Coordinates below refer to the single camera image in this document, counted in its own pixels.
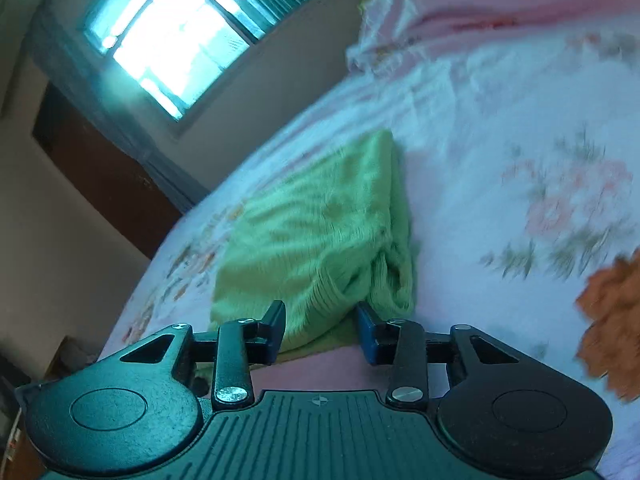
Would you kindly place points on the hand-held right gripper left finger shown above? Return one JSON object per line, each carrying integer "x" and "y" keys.
{"x": 274, "y": 332}

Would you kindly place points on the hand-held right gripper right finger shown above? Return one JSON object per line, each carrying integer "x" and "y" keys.
{"x": 367, "y": 336}

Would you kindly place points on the green ribbed knit sweater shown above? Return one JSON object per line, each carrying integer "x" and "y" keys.
{"x": 310, "y": 230}

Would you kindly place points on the bed with floral pink sheet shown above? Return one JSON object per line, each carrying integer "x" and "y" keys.
{"x": 500, "y": 220}

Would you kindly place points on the dark bedside furniture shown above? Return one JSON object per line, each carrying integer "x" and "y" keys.
{"x": 70, "y": 355}

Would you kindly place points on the brown wooden door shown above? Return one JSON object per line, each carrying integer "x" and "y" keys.
{"x": 95, "y": 170}

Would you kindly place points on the sliding glass window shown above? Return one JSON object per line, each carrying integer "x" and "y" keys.
{"x": 175, "y": 35}

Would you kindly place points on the pink crumpled blanket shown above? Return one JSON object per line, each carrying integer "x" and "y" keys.
{"x": 475, "y": 5}

